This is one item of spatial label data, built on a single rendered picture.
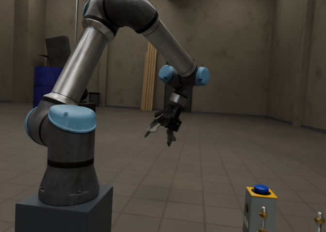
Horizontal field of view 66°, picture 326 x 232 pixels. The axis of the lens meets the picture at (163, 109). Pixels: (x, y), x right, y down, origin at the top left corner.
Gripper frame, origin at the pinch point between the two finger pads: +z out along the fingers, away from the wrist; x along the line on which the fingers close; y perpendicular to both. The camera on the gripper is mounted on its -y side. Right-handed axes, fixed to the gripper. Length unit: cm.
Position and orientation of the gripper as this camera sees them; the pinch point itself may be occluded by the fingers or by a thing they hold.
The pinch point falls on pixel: (155, 141)
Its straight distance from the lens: 120.3
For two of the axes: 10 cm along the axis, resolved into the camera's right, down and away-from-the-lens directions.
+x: 7.5, 3.7, 5.5
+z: -4.2, 9.1, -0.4
